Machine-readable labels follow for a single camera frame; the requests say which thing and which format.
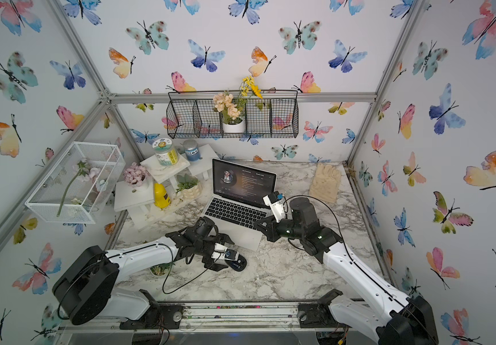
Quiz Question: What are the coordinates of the aluminium front rail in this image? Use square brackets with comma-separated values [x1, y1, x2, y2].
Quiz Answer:
[65, 296, 409, 338]

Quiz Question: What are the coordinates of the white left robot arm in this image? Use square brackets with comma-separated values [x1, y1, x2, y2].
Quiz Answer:
[52, 217, 247, 329]

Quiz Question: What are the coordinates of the black wireless mouse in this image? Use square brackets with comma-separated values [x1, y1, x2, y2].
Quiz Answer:
[224, 250, 247, 272]

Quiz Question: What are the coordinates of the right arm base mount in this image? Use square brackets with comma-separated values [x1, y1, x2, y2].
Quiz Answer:
[297, 289, 347, 329]

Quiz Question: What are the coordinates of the small blue jar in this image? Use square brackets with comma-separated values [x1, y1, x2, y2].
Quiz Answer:
[183, 139, 201, 162]

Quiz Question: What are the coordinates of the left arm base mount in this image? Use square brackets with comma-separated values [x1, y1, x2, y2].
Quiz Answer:
[119, 289, 184, 330]

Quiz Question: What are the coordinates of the green plant near left arm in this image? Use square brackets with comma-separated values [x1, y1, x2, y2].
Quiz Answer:
[150, 263, 173, 277]

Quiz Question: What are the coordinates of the pink artificial flower stem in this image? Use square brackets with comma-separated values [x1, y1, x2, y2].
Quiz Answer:
[56, 158, 102, 220]

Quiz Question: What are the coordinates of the white pot with flowers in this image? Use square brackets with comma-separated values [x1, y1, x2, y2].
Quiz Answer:
[213, 76, 263, 134]

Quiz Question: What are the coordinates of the green lidded jar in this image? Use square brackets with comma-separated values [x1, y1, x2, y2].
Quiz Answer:
[152, 138, 179, 166]

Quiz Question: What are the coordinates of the white wire cage box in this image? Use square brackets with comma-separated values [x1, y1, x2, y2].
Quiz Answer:
[25, 142, 125, 224]

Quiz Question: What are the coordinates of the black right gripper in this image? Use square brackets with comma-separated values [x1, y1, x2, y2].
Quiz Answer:
[253, 214, 306, 244]

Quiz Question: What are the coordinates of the silver open laptop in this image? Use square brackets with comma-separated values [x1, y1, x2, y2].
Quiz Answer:
[202, 159, 277, 251]

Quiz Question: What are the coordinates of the small succulent in pot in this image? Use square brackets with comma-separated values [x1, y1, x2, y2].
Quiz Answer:
[176, 174, 202, 200]

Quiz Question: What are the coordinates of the pink flower bouquet pot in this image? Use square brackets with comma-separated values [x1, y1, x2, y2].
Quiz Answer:
[124, 162, 149, 188]

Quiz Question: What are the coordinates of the white stepped display stand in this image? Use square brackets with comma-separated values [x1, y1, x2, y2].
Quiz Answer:
[114, 145, 218, 230]

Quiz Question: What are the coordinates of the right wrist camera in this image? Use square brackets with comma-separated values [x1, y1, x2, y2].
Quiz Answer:
[263, 191, 286, 223]

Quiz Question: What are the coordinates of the black wire wall basket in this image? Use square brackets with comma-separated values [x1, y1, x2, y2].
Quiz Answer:
[165, 89, 299, 139]

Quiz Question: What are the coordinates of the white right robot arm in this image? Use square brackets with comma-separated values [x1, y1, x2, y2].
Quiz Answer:
[255, 192, 439, 344]

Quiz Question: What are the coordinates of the yellow rubber duck toy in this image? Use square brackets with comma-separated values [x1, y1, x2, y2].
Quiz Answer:
[153, 183, 172, 210]

